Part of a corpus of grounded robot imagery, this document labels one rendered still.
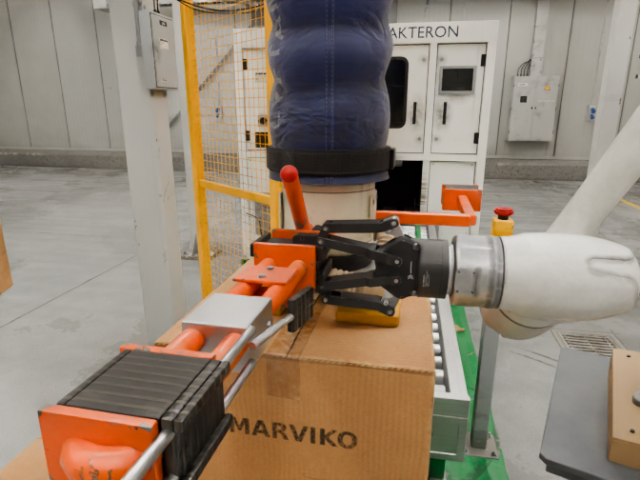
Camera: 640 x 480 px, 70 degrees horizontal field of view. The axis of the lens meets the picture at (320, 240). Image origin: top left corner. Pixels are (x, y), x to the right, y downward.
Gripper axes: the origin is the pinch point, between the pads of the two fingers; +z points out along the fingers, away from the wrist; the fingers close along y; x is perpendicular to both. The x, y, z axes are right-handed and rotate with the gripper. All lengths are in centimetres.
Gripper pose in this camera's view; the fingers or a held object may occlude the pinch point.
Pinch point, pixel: (291, 260)
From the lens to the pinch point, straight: 62.1
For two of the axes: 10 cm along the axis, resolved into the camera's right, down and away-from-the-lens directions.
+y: 0.0, 9.6, 2.8
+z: -9.8, -0.5, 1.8
